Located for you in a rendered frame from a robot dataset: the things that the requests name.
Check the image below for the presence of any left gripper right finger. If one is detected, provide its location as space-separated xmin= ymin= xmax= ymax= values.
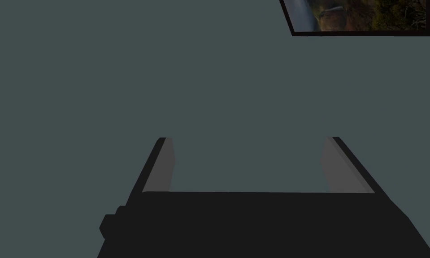
xmin=321 ymin=136 xmax=385 ymax=194

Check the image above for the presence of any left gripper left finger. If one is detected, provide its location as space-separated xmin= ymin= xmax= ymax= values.
xmin=133 ymin=137 xmax=176 ymax=194

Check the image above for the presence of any black framed landscape picture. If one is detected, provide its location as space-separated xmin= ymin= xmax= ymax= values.
xmin=279 ymin=0 xmax=430 ymax=37

